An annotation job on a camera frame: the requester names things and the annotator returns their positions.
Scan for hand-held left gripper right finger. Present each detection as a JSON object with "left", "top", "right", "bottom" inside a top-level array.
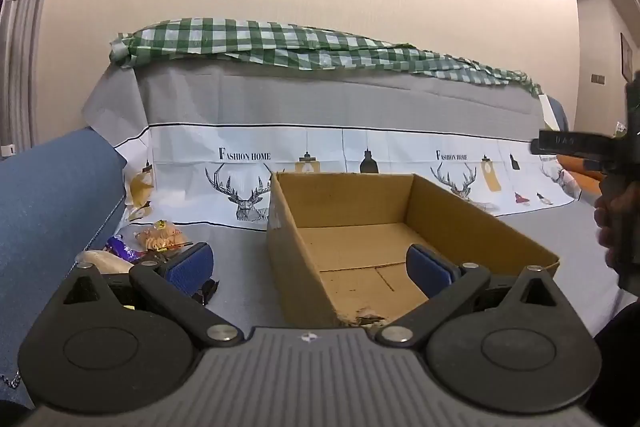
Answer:
[{"left": 375, "top": 244, "right": 561, "bottom": 349}]

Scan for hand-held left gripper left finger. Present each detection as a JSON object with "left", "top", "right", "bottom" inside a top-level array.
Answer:
[{"left": 54, "top": 243, "right": 245, "bottom": 349}]

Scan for clear peanut snack packet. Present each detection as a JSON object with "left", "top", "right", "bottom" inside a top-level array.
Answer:
[{"left": 135, "top": 221, "right": 189, "bottom": 254}]

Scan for purple snack packet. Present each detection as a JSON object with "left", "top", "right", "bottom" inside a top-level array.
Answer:
[{"left": 105, "top": 237, "right": 139, "bottom": 264}]

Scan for clear packet of white cubes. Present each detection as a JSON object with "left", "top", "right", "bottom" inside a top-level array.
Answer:
[{"left": 75, "top": 251, "right": 136, "bottom": 276}]

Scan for cardboard box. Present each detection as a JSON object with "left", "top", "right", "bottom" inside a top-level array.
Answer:
[{"left": 266, "top": 172, "right": 561, "bottom": 328}]

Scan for person's right hand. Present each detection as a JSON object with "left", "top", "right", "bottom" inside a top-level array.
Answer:
[{"left": 594, "top": 191, "right": 632, "bottom": 269}]

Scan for orange cushion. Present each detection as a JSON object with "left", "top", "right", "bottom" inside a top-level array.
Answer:
[{"left": 557, "top": 155, "right": 602, "bottom": 196}]

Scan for grey deer print sofa cover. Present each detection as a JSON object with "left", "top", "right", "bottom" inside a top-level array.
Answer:
[{"left": 82, "top": 64, "right": 623, "bottom": 340}]

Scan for green checkered cloth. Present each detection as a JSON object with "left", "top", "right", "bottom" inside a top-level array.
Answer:
[{"left": 109, "top": 18, "right": 546, "bottom": 98}]

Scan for grey curtain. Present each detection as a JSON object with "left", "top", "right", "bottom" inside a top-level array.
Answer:
[{"left": 0, "top": 0, "right": 71, "bottom": 152}]

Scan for small wall frame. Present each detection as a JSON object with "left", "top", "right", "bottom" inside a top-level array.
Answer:
[{"left": 620, "top": 33, "right": 634, "bottom": 82}]

